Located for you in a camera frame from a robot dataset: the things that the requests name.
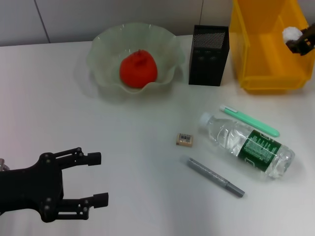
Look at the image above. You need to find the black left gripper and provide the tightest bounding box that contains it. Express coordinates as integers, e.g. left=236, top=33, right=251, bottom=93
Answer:
left=0, top=147, right=109, bottom=223

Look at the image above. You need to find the white paper ball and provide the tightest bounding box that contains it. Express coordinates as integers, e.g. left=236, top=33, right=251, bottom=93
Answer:
left=282, top=26, right=303, bottom=44

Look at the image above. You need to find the clear green-label water bottle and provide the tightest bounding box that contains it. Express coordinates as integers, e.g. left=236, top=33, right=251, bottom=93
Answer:
left=199, top=112, right=295, bottom=180

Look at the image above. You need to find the red-orange orange fruit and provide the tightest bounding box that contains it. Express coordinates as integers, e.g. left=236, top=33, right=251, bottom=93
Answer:
left=119, top=49, right=158, bottom=89

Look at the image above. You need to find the mint green pen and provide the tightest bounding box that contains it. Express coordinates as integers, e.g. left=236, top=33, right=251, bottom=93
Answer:
left=219, top=104, right=281, bottom=138

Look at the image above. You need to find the black mesh pen holder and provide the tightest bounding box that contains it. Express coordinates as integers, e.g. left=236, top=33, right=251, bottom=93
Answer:
left=189, top=24, right=230, bottom=87

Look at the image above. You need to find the beige eraser with barcode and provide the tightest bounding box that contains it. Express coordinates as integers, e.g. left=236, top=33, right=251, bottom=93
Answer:
left=176, top=132, right=193, bottom=146

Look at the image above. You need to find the grey marker pen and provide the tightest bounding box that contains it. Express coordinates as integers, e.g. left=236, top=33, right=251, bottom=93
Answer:
left=181, top=154, right=246, bottom=198

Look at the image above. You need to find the yellow plastic bin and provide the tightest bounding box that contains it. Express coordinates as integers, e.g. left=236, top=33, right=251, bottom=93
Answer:
left=229, top=0, right=311, bottom=95

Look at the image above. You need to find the pale green wavy glass bowl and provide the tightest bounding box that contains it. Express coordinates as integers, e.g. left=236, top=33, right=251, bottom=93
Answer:
left=86, top=22, right=186, bottom=94

